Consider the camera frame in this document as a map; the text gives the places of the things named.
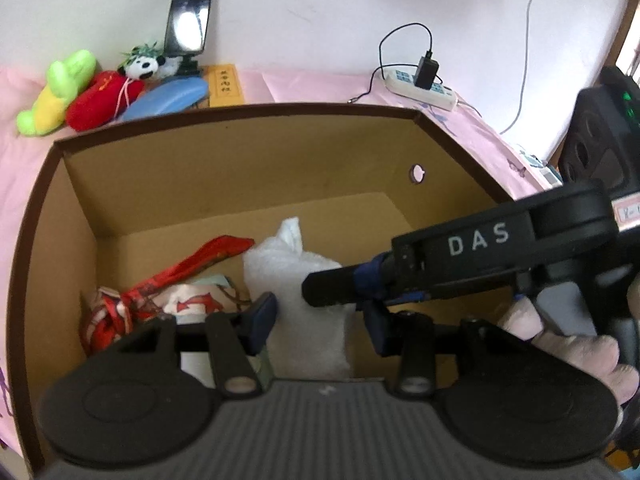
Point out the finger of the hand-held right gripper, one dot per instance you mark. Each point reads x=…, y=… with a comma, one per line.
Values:
x=330, y=285

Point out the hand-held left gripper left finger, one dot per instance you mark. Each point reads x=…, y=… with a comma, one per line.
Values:
x=264, y=321

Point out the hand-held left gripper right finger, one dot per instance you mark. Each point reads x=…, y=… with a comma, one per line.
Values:
x=376, y=329

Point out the brown cardboard box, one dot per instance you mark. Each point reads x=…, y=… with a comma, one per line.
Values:
x=250, y=160

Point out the person's right hand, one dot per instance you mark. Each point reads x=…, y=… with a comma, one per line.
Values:
x=575, y=355

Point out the white bubble wrap bag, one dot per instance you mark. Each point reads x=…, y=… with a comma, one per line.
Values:
x=310, y=342

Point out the red and white printed cloth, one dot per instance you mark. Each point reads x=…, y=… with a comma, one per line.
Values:
x=190, y=302

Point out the white power strip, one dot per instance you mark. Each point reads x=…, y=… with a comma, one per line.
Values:
x=442, y=96

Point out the black charger plug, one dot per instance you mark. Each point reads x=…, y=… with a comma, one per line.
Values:
x=425, y=72

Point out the pink printed bed sheet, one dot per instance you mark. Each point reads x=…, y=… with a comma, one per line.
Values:
x=310, y=87

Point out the yellow book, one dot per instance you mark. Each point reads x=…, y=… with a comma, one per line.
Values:
x=225, y=85

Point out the blue oval case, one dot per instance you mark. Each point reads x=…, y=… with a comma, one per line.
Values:
x=170, y=97

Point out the red plush toy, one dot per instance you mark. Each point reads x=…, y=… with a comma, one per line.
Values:
x=95, y=101

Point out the small panda plush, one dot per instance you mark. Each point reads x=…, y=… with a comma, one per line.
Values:
x=145, y=66

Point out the black smartphone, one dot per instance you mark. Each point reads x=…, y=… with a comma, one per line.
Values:
x=190, y=10

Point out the green and yellow plush toy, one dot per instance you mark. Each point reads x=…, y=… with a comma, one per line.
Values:
x=60, y=80

